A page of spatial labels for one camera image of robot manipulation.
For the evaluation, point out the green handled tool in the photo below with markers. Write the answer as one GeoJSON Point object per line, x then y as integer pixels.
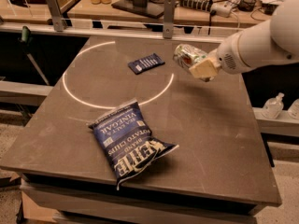
{"type": "Point", "coordinates": [24, 41]}

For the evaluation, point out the clear sanitizer bottle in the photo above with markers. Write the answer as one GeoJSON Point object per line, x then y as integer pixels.
{"type": "Point", "coordinates": [273, 107]}

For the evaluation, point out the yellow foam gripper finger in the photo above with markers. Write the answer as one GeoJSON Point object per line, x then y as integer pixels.
{"type": "Point", "coordinates": [207, 68]}

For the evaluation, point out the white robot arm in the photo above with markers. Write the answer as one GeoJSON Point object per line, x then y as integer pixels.
{"type": "Point", "coordinates": [271, 42]}

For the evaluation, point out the crushed 7up can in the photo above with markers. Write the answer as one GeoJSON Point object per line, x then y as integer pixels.
{"type": "Point", "coordinates": [186, 55]}

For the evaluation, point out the power strip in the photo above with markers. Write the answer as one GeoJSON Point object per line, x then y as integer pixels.
{"type": "Point", "coordinates": [202, 5]}

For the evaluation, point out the white power adapter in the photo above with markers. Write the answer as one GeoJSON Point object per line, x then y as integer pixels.
{"type": "Point", "coordinates": [221, 10]}

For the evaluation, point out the horizontal metal rail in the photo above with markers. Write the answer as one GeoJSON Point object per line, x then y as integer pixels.
{"type": "Point", "coordinates": [42, 29]}

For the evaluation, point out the blue kettle chips bag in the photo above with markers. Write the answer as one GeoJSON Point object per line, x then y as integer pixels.
{"type": "Point", "coordinates": [127, 141]}

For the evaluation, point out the metal bracket post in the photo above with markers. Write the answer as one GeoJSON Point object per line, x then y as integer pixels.
{"type": "Point", "coordinates": [56, 15]}
{"type": "Point", "coordinates": [169, 11]}

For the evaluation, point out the black monitor stand base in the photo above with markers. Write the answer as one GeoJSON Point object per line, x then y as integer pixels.
{"type": "Point", "coordinates": [140, 7]}

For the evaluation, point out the centre metal bracket post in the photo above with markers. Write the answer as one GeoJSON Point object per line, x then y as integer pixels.
{"type": "Point", "coordinates": [169, 11]}

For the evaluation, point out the left metal bracket post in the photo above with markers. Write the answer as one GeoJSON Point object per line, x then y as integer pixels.
{"type": "Point", "coordinates": [56, 15]}

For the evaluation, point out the blue rxbar blueberry bar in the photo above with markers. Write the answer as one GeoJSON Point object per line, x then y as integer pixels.
{"type": "Point", "coordinates": [146, 63]}

